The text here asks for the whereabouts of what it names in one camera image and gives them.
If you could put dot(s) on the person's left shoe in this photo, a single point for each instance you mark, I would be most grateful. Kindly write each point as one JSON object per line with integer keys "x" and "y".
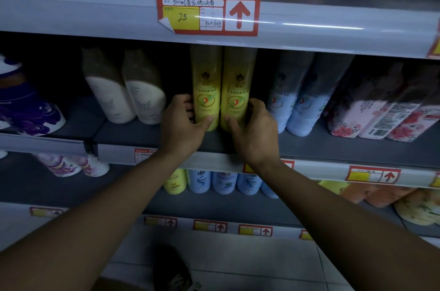
{"x": 172, "y": 270}

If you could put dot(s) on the white shampoo bottle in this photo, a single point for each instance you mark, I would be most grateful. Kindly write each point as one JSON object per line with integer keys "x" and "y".
{"x": 110, "y": 95}
{"x": 146, "y": 98}

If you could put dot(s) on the small yellow bottle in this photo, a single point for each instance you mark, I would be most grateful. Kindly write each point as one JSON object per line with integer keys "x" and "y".
{"x": 176, "y": 182}
{"x": 333, "y": 186}

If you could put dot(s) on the person's right forearm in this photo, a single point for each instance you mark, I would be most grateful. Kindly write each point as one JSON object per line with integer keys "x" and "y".
{"x": 361, "y": 232}

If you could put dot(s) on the small orange bottle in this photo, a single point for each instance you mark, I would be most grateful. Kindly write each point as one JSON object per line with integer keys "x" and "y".
{"x": 388, "y": 196}
{"x": 357, "y": 193}

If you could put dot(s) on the person's right hand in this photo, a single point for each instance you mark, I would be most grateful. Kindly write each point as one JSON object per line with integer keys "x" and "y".
{"x": 257, "y": 139}

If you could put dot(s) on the yellow shampoo bottle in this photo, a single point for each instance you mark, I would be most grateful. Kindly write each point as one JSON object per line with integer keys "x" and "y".
{"x": 206, "y": 74}
{"x": 239, "y": 74}

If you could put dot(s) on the person's left hand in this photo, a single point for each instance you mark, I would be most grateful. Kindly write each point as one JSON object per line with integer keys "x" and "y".
{"x": 178, "y": 129}

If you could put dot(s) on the light blue shampoo bottle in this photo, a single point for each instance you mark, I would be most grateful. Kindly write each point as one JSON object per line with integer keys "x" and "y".
{"x": 285, "y": 95}
{"x": 312, "y": 105}

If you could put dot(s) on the person's left forearm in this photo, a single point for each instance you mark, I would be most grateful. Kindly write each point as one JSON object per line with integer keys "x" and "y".
{"x": 79, "y": 225}

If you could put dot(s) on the pink floral bottle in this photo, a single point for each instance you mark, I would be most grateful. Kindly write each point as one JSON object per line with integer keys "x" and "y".
{"x": 354, "y": 115}
{"x": 388, "y": 119}
{"x": 412, "y": 127}

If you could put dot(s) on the grey metal shelf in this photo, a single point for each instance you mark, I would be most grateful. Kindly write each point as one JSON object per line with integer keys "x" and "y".
{"x": 326, "y": 150}

